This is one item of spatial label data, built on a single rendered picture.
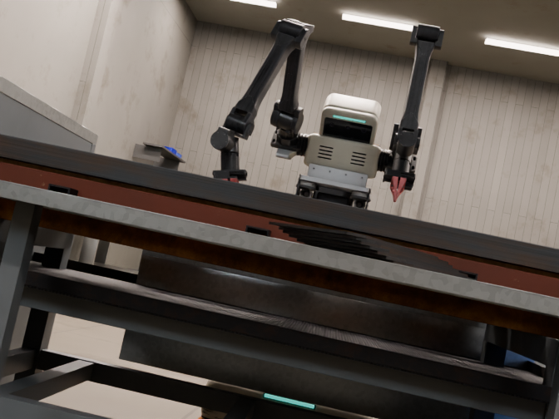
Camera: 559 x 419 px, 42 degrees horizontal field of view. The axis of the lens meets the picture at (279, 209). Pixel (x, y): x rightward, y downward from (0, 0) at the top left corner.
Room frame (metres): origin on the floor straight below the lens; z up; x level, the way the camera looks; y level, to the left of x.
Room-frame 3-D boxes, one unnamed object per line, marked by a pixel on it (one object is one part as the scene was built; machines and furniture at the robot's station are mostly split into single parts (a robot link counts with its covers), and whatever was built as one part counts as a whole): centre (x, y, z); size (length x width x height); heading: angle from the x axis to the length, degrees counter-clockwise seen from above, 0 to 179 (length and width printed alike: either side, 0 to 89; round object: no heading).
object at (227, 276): (2.40, -0.24, 0.48); 1.30 x 0.04 x 0.35; 85
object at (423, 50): (2.47, -0.37, 1.40); 0.11 x 0.06 x 0.43; 83
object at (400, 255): (1.40, -0.20, 0.77); 0.45 x 0.20 x 0.04; 85
